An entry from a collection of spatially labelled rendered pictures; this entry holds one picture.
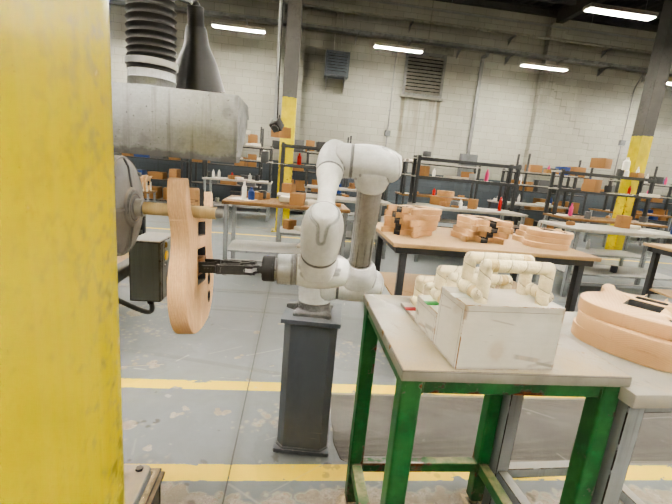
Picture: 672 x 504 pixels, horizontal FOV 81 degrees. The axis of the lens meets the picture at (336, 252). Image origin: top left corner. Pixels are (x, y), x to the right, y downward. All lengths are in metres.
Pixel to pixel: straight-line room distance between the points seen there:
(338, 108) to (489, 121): 4.65
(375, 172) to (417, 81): 11.28
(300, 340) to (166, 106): 1.24
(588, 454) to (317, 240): 0.95
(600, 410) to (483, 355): 0.39
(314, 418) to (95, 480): 1.88
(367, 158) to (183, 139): 0.76
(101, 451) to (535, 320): 1.01
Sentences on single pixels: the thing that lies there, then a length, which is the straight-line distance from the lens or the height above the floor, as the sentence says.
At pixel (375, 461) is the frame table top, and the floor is 0.22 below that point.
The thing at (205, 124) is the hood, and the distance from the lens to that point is 0.92.
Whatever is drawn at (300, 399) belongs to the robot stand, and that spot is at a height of 0.29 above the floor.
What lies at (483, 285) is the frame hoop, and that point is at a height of 1.15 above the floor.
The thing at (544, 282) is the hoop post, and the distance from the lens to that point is 1.11.
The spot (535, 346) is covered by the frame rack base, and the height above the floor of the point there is 1.00.
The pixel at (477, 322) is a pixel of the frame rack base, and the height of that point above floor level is 1.06.
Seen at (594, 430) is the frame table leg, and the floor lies 0.76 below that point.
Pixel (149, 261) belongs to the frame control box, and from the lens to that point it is 1.36.
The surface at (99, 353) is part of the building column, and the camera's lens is 0.19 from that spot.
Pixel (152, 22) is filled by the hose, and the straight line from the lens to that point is 1.01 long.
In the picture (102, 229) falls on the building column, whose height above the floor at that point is 1.37.
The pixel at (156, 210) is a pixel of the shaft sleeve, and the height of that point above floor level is 1.25.
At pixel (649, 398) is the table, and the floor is 0.89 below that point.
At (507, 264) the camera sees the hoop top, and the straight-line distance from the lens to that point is 1.03.
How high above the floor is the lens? 1.40
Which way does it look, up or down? 12 degrees down
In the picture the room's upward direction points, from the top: 5 degrees clockwise
